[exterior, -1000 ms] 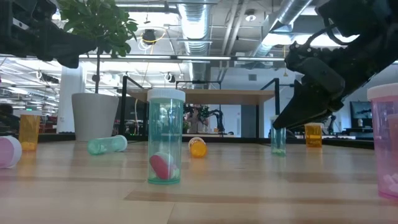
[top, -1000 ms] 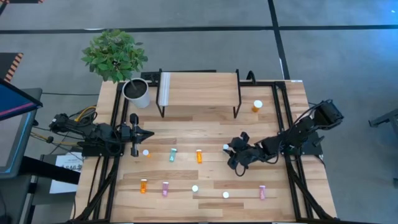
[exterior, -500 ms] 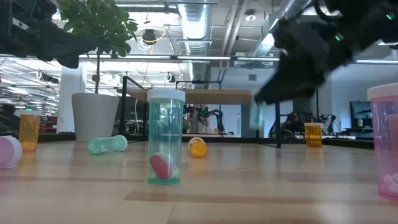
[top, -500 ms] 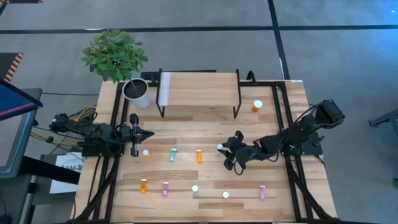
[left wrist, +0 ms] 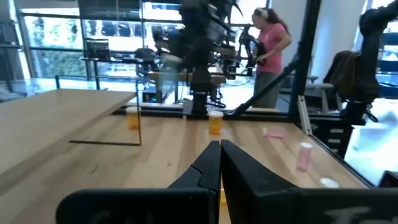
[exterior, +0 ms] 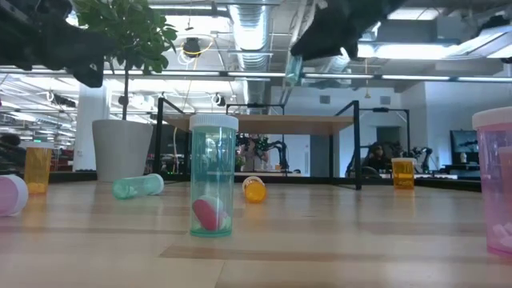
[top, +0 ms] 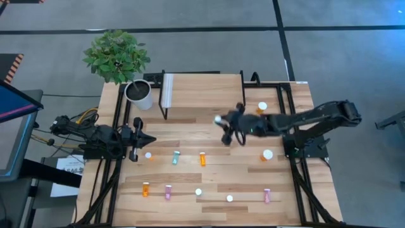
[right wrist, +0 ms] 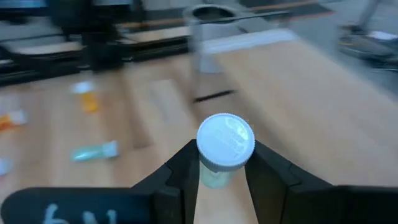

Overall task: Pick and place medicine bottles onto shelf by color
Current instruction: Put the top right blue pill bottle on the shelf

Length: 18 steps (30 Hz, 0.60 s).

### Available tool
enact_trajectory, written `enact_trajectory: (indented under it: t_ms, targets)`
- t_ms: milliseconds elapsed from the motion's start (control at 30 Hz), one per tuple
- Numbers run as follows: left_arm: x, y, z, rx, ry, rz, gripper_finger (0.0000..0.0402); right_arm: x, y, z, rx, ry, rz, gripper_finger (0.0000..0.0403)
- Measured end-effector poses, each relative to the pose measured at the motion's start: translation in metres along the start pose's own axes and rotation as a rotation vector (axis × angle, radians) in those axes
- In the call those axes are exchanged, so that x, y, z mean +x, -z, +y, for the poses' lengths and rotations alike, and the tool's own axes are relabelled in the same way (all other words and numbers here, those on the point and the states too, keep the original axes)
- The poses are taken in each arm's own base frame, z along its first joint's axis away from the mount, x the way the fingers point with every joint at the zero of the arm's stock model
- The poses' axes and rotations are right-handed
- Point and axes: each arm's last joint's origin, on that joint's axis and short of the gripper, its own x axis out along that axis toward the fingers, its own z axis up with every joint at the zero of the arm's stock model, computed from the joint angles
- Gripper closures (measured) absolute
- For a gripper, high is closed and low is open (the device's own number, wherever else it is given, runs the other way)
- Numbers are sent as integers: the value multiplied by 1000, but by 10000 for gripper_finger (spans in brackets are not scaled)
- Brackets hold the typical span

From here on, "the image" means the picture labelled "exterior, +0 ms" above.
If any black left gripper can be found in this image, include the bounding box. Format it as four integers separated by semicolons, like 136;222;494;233
0;0;118;88

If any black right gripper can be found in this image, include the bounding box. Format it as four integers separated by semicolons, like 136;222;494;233
290;0;407;60

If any white round object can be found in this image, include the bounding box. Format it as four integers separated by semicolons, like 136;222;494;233
285;55;304;85

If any orange medicine bottle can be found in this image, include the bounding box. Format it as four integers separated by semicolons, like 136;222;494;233
22;141;54;195
390;157;418;190
242;175;268;204

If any small teal medicine bottle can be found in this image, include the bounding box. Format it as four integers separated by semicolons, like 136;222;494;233
111;173;166;201

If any tall teal medicine bottle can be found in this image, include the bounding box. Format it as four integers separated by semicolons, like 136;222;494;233
189;114;240;238

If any wide pink medicine bottle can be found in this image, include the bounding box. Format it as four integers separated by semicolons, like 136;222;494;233
471;106;512;257

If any long ceiling light strip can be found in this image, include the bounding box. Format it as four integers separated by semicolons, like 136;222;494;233
226;71;287;78
457;75;512;83
382;74;452;81
302;73;376;80

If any green leafy tree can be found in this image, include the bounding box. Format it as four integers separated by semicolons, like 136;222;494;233
71;0;179;121

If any white building column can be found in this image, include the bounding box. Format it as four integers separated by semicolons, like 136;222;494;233
73;79;111;172

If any bright ceiling light panel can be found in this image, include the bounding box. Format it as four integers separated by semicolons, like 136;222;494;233
357;42;461;61

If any white plant pot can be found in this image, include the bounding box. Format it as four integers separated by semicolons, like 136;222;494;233
91;118;154;183

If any black ceiling device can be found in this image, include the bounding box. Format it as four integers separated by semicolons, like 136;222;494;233
182;37;202;59

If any person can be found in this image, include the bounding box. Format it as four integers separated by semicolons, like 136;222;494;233
364;142;392;177
0;133;26;171
238;135;270;173

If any black computer monitor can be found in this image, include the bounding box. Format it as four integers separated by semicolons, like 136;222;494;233
450;130;481;155

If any silver ceiling air duct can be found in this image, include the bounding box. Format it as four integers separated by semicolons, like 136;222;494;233
227;2;274;116

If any wooden shelf black metal frame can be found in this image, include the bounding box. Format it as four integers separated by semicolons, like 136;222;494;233
153;97;363;191

